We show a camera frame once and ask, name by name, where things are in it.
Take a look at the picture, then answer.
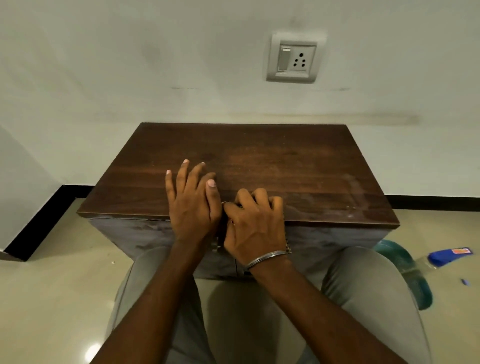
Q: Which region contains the person's left hand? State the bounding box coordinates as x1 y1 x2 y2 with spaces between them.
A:
164 159 223 245

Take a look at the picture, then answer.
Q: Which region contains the person's right hand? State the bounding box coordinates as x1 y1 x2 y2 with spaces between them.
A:
221 188 289 269

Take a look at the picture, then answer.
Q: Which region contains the dark wooden cabinet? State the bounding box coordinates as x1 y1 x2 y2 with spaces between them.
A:
76 122 401 281

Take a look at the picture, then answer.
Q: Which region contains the blue-capped spray bottle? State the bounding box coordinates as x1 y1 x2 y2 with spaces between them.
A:
415 246 475 274

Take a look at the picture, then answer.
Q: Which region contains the person's left forearm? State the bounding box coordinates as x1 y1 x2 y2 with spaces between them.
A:
89 239 212 364

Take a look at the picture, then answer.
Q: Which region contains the person's right forearm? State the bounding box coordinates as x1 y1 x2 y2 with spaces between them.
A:
248 256 410 364

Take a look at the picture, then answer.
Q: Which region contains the person's left leg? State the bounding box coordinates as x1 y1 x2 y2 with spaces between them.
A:
104 245 212 364

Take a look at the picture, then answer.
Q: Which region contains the person's leg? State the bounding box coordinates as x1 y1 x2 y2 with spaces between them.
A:
297 245 433 364
104 245 212 364

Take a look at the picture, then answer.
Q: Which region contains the person's right leg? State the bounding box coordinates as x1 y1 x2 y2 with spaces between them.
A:
297 245 433 364

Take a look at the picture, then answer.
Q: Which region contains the silver bangle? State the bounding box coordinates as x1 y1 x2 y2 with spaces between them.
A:
243 250 293 272

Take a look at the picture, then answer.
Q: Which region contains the black skirting board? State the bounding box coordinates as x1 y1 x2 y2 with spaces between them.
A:
3 184 480 263

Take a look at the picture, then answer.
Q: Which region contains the teal plastic basket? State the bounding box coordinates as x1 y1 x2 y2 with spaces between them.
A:
372 239 434 312

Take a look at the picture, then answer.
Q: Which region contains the small white wall socket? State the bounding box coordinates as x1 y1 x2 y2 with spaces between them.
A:
265 31 328 85

